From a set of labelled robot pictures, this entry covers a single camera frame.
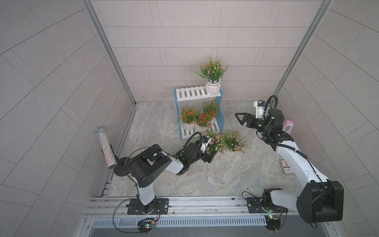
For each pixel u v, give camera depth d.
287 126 0.82
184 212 0.71
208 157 0.77
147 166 0.47
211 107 0.96
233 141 0.82
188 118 0.90
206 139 0.74
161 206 0.71
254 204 0.71
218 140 0.79
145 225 0.65
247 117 0.69
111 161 0.65
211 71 0.75
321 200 0.37
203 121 0.86
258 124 0.67
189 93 0.87
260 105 0.69
